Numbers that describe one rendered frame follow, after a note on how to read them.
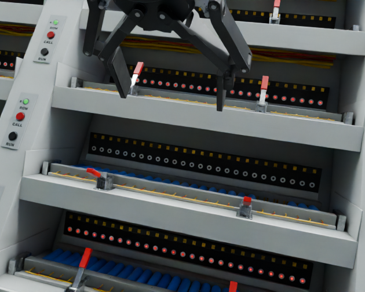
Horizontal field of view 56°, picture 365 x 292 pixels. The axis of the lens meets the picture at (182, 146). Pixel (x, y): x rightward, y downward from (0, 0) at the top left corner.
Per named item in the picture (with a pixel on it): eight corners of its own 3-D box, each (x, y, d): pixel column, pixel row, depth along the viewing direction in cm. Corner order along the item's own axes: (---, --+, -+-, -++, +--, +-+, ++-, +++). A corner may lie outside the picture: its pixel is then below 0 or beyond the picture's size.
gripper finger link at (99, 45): (105, 48, 41) (82, 46, 41) (116, 77, 45) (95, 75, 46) (109, 39, 42) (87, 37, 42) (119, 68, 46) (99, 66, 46)
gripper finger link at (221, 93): (221, 56, 41) (226, 57, 41) (220, 94, 47) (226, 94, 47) (216, 75, 39) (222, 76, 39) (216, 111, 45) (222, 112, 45)
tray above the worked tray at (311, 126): (360, 152, 60) (374, 73, 59) (51, 106, 72) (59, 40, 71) (333, 148, 80) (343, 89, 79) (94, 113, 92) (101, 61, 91)
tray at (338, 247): (353, 269, 54) (364, 210, 54) (18, 199, 66) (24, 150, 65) (326, 233, 74) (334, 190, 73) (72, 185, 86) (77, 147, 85)
